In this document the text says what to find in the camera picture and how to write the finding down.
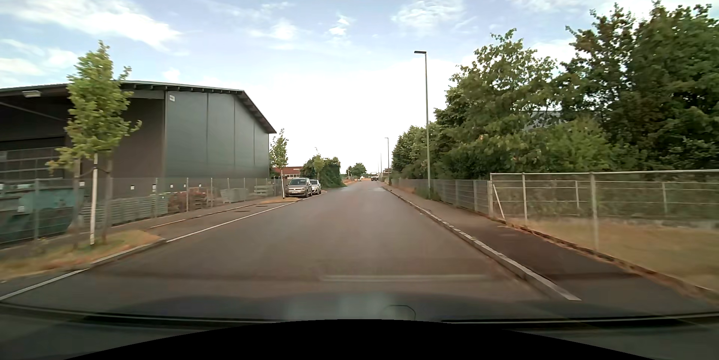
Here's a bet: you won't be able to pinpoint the green bushes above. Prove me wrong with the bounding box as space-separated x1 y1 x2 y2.
300 153 346 189

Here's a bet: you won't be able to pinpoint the grey parked car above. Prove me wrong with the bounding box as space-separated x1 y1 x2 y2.
285 177 313 198

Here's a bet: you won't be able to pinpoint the grey asphalt road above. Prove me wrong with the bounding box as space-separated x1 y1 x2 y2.
0 180 568 316

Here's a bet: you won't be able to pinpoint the road markings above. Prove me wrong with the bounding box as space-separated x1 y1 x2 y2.
0 194 322 301

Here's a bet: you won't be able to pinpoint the large grey hall building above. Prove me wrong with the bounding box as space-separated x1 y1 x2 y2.
0 80 277 198

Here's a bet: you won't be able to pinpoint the grey pavement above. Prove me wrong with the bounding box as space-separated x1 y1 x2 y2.
0 196 282 262

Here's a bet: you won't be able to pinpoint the car's own bonnet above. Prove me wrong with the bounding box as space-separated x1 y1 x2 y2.
0 292 719 360

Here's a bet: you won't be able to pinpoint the dark asphalt pavement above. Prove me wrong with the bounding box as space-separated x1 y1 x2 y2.
382 183 719 316

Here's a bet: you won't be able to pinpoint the row of trees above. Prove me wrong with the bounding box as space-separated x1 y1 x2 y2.
391 1 719 192

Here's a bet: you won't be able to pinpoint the young tree with stakes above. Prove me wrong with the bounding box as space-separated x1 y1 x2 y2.
46 40 142 248

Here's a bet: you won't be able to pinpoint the dry grass field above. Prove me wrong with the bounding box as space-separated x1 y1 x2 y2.
508 215 719 292

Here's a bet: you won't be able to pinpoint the dry grass island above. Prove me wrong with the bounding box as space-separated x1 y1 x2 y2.
0 229 165 282

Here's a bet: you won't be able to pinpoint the green container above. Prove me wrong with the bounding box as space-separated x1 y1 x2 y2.
0 183 76 245

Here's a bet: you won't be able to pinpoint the tall lamp post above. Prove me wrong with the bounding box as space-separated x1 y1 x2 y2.
414 50 432 199

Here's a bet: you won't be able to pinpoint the wire mesh fence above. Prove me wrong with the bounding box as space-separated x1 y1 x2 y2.
0 176 284 248
388 169 719 252

